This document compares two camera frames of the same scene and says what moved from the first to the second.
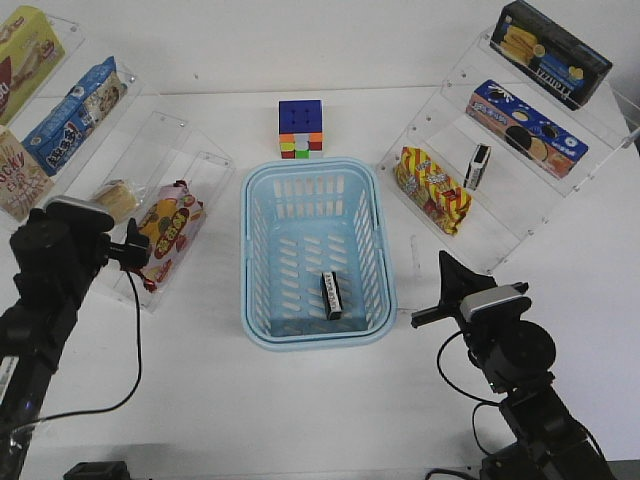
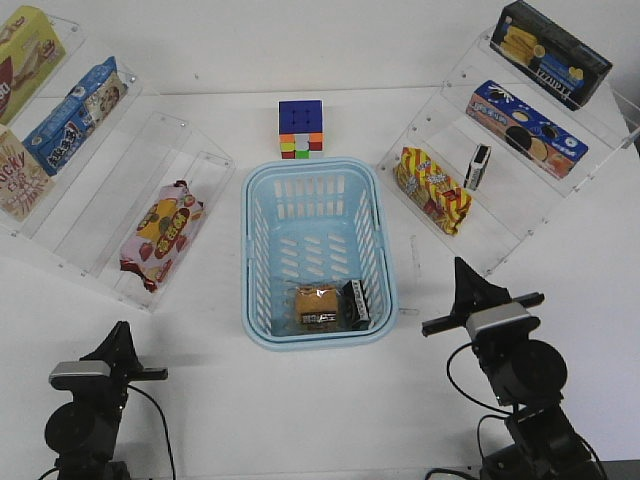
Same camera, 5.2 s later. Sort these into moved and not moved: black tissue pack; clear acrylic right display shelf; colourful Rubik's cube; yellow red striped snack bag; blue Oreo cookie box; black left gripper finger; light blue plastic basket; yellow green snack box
Moved: black tissue pack; black left gripper finger
Not moved: yellow red striped snack bag; blue Oreo cookie box; light blue plastic basket; yellow green snack box; colourful Rubik's cube; clear acrylic right display shelf
